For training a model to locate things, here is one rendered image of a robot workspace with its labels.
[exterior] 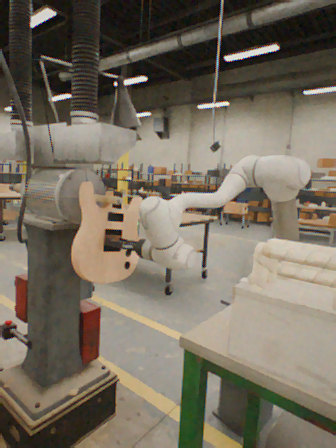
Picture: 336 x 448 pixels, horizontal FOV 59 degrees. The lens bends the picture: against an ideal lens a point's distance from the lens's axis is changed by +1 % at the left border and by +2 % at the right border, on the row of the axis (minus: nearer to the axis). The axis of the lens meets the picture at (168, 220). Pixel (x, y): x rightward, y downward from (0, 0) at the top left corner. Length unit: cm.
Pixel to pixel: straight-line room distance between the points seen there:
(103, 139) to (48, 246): 65
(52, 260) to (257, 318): 107
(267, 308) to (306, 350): 11
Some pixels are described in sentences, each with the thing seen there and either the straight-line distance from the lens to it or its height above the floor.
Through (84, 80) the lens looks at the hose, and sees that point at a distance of 129.
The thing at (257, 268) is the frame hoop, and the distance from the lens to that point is 71.
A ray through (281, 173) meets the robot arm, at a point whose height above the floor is 140.
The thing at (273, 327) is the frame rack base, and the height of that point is 104.
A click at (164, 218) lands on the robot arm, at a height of 122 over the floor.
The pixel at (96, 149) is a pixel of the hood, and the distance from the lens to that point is 111.
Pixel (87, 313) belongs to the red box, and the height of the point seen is 61.
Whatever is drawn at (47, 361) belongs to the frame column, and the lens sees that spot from 175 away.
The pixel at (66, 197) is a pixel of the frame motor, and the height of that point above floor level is 125.
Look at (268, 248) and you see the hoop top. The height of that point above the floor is 120.
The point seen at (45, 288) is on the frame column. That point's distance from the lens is 159.
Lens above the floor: 134
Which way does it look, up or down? 7 degrees down
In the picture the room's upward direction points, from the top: 3 degrees clockwise
